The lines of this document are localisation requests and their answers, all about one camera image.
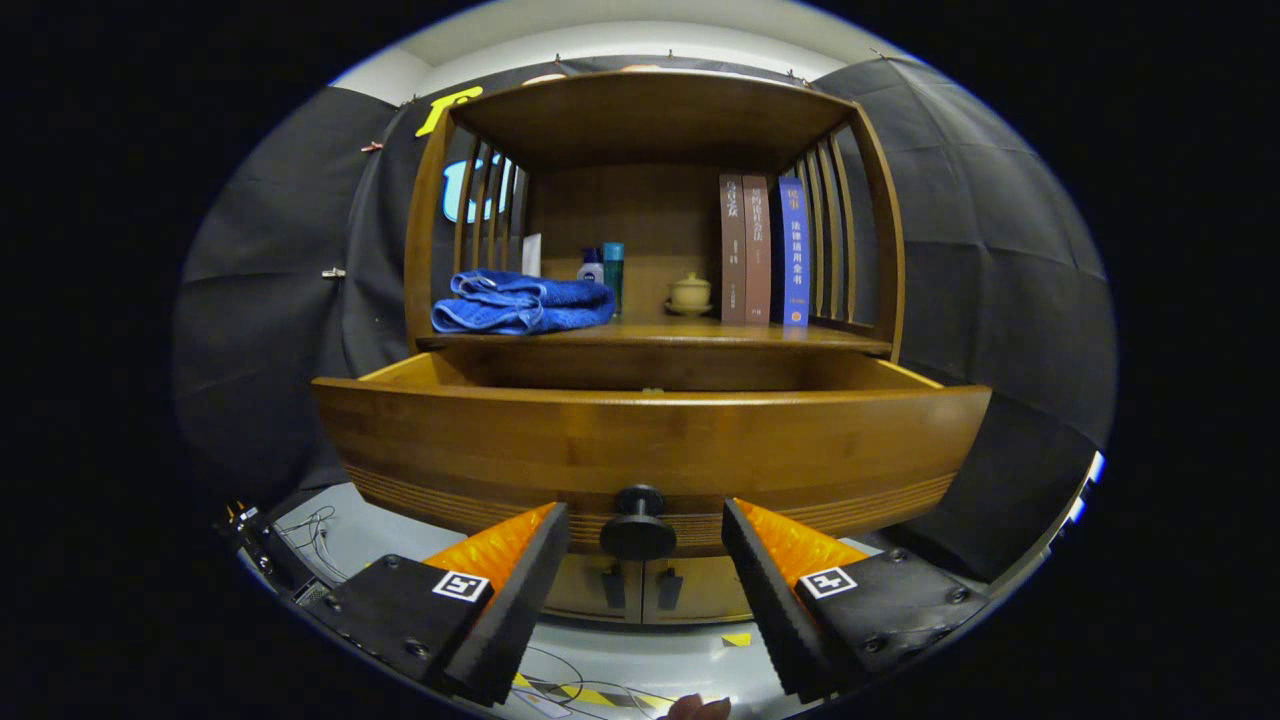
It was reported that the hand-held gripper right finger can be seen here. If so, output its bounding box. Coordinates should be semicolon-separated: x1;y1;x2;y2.
721;498;991;703

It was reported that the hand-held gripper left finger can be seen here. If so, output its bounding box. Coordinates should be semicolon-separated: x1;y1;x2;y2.
300;502;571;707

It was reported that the black backdrop cloth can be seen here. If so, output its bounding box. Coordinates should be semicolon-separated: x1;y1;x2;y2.
172;55;1118;586

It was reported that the blue book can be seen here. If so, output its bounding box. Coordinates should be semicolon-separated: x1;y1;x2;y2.
778;177;811;328

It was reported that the dark brown book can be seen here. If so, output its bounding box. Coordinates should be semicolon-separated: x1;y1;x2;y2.
719;175;748;325

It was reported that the beige lidded teacup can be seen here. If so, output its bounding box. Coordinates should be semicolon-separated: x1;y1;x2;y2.
665;272;714;318

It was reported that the wooden cabinet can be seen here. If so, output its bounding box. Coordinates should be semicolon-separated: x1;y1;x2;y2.
405;68;906;626

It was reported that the wooden drawer with black knob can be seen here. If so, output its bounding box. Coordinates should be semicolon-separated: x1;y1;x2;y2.
312;350;993;563

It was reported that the reddish brown book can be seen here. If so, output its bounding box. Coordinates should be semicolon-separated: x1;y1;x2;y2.
743;175;773;325

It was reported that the wooden countertop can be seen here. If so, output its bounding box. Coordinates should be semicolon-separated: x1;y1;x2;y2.
418;318;891;353

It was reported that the black device with wires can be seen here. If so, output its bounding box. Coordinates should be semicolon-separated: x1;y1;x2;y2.
225;505;333;607

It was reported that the folded blue towel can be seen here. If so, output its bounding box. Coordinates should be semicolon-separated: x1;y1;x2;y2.
431;269;617;336

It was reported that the wooden cabinet door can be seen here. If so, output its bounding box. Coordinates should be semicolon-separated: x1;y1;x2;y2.
545;555;644;623
640;557;751;623

